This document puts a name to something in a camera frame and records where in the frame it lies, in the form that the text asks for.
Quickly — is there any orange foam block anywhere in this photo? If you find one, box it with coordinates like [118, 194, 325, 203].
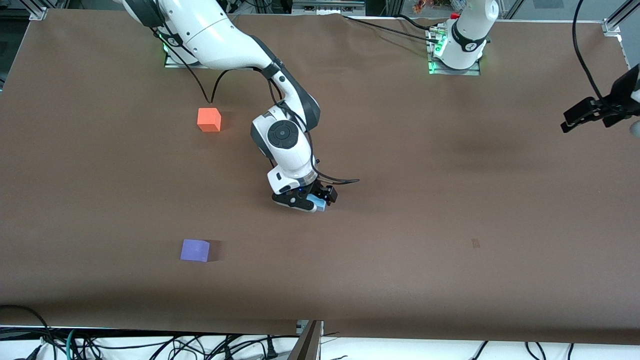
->
[197, 107, 222, 133]

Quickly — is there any purple foam block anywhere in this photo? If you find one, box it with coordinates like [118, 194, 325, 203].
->
[180, 239, 211, 263]

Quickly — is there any grey equipment box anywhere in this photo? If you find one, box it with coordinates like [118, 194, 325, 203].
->
[292, 0, 366, 15]

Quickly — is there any black cable to left gripper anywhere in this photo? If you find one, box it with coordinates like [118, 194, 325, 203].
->
[571, 0, 608, 108]

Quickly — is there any aluminium frame profile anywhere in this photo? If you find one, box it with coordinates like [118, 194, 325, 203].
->
[601, 0, 640, 37]
[27, 0, 49, 21]

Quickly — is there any black cable along right arm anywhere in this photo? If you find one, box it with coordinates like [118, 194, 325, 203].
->
[150, 25, 361, 187]

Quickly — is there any grey metal post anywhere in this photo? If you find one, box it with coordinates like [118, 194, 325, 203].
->
[289, 320, 324, 360]

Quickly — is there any long black cable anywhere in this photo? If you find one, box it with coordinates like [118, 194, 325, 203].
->
[341, 14, 441, 43]

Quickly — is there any short black cable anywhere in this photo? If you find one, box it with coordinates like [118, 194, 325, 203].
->
[397, 13, 441, 31]

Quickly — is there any looped black cable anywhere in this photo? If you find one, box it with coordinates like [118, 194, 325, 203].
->
[0, 304, 53, 360]

